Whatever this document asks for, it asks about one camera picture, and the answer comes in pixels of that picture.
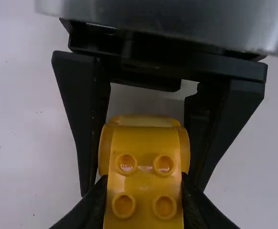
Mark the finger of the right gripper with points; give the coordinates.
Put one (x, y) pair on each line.
(81, 100)

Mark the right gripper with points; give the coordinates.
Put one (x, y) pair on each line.
(167, 64)

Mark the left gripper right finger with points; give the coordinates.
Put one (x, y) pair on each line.
(198, 210)

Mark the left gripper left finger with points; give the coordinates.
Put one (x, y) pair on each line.
(86, 212)

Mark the yellow toy car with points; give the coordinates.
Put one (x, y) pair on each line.
(143, 148)

